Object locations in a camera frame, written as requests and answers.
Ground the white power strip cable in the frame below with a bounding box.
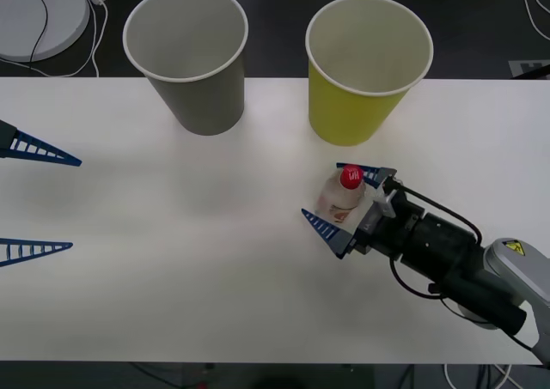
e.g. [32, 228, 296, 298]
[0, 0, 109, 79]

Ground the white cable under table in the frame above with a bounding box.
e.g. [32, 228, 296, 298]
[443, 362, 516, 389]

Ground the yellow-green plastic waste bin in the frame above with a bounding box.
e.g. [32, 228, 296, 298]
[304, 0, 435, 147]

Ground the thin black lamp cable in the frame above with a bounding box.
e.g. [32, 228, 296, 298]
[23, 0, 49, 64]

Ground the white round lamp stand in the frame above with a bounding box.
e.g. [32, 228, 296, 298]
[0, 0, 91, 62]

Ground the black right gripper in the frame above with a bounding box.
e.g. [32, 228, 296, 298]
[301, 161, 427, 262]

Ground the looped white cable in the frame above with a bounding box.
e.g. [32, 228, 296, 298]
[522, 0, 550, 42]

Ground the clear bottle with red cap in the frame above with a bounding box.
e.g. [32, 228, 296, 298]
[316, 163, 367, 225]

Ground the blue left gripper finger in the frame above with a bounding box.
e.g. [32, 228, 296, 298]
[0, 237, 74, 268]
[0, 120, 83, 167]

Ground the grey plastic waste bin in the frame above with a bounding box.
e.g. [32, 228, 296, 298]
[122, 0, 250, 137]

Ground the black and white marker board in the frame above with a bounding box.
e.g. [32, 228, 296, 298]
[509, 59, 550, 80]

